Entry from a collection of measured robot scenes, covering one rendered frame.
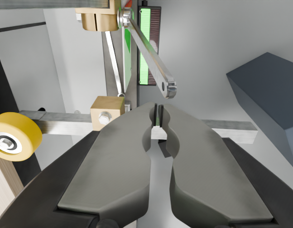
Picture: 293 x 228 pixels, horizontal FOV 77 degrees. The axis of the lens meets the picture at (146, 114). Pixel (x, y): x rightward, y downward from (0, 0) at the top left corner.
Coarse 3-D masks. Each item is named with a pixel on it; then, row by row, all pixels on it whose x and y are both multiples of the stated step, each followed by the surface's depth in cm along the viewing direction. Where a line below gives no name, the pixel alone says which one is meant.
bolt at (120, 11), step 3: (129, 0) 33; (129, 3) 31; (126, 6) 29; (129, 6) 31; (120, 9) 24; (117, 12) 24; (120, 12) 24; (132, 12) 24; (117, 15) 24; (120, 15) 24; (132, 15) 24; (117, 18) 24; (120, 18) 24; (132, 18) 24; (120, 21) 24; (120, 24) 25; (120, 27) 25
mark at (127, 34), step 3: (126, 30) 32; (126, 33) 33; (129, 33) 36; (126, 36) 33; (129, 36) 36; (126, 39) 33; (129, 39) 37; (126, 42) 33; (129, 42) 37; (129, 45) 37; (129, 48) 37; (129, 51) 38
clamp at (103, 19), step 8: (112, 0) 22; (120, 0) 26; (80, 8) 22; (88, 8) 22; (96, 8) 22; (104, 8) 22; (112, 8) 22; (120, 8) 26; (80, 16) 24; (88, 16) 23; (96, 16) 23; (104, 16) 23; (112, 16) 23; (88, 24) 23; (96, 24) 24; (104, 24) 23; (112, 24) 24
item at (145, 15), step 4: (144, 12) 37; (148, 12) 37; (144, 16) 37; (148, 16) 37; (144, 20) 38; (148, 20) 38; (144, 24) 38; (148, 24) 38; (144, 28) 38; (148, 28) 38; (144, 32) 39; (148, 32) 39; (148, 36) 39; (148, 40) 40; (140, 52) 41; (140, 56) 41; (140, 60) 42; (144, 60) 42; (140, 64) 42; (144, 64) 42; (140, 68) 43; (144, 68) 43; (140, 72) 43; (144, 72) 43; (140, 76) 44; (144, 76) 44; (140, 80) 44; (144, 80) 44
